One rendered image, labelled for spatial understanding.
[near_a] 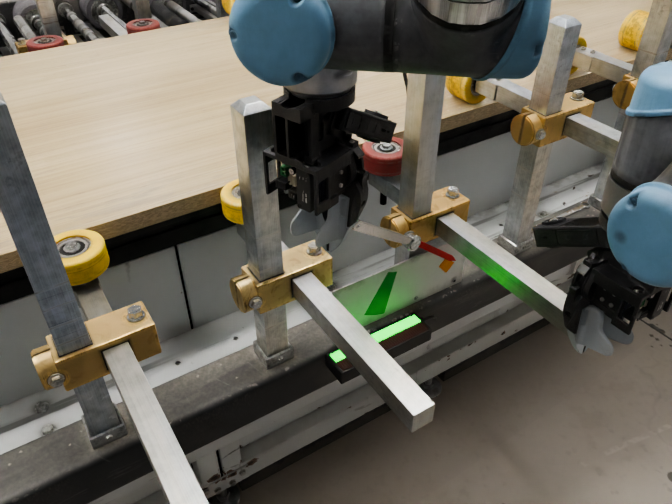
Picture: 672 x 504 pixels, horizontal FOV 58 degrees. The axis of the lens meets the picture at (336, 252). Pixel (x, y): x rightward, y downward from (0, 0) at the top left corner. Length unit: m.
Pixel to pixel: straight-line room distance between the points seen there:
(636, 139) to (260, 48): 0.36
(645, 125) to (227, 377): 0.62
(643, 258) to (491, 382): 1.40
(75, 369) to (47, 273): 0.13
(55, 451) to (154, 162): 0.44
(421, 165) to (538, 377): 1.16
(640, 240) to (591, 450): 1.35
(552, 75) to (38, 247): 0.73
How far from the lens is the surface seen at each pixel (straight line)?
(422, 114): 0.82
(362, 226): 0.75
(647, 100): 0.63
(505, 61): 0.45
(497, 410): 1.80
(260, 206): 0.73
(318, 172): 0.60
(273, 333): 0.87
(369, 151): 1.00
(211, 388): 0.90
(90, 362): 0.77
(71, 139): 1.14
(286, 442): 1.49
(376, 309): 0.96
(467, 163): 1.29
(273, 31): 0.44
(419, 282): 0.99
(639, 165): 0.65
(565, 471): 1.73
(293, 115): 0.58
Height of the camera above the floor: 1.38
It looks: 38 degrees down
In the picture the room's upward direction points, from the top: straight up
